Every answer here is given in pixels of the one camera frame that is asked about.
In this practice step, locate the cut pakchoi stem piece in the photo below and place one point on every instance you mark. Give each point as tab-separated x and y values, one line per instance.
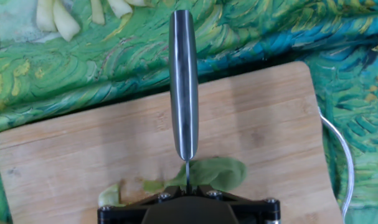
109	196

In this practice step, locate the painted landscape tablecloth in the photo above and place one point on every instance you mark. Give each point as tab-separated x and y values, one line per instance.
269	31

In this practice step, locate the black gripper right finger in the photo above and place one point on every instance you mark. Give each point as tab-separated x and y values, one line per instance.
257	213

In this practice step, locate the green pakchoi stalk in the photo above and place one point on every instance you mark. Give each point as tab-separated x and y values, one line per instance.
220	172

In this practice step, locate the whole pakchoi, large leaf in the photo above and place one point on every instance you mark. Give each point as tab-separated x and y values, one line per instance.
64	21

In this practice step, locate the steel kitchen knife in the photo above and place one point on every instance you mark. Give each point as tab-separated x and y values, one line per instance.
184	87

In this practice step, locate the bamboo cutting board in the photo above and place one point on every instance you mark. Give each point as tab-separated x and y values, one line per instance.
238	124

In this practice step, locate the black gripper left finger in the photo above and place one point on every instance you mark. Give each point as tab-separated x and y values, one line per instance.
126	213

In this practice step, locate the whole pakchoi, long stems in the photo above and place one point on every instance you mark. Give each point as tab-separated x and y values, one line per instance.
118	6

